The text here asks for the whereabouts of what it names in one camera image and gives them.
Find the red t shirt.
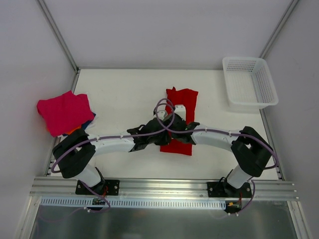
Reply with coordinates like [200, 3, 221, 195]
[160, 87, 198, 156]

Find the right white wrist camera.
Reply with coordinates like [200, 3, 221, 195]
[174, 105, 186, 121]

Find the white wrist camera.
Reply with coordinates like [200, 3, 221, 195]
[153, 110, 167, 121]
[174, 105, 186, 121]

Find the white plastic basket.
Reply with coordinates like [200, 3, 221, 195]
[222, 57, 279, 112]

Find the aluminium frame post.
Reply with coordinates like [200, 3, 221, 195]
[259, 0, 301, 59]
[36, 0, 79, 73]

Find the right aluminium frame post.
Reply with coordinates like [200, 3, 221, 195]
[259, 0, 301, 59]

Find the aluminium mounting rail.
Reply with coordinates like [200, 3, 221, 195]
[29, 177, 300, 201]

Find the folded pink t shirt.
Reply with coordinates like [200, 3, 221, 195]
[36, 91, 93, 137]

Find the left aluminium frame post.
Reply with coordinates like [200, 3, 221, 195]
[36, 0, 79, 73]

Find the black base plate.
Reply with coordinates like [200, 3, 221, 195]
[75, 179, 120, 196]
[206, 181, 252, 198]

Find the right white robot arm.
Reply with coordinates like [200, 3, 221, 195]
[163, 114, 274, 197]

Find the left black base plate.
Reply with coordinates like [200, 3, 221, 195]
[75, 179, 120, 196]

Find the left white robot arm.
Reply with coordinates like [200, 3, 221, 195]
[52, 119, 171, 195]

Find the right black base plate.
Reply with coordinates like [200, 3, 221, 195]
[206, 181, 252, 198]

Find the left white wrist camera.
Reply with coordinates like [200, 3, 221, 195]
[153, 110, 167, 121]

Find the white slotted cable duct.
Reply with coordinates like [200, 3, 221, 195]
[40, 197, 226, 210]

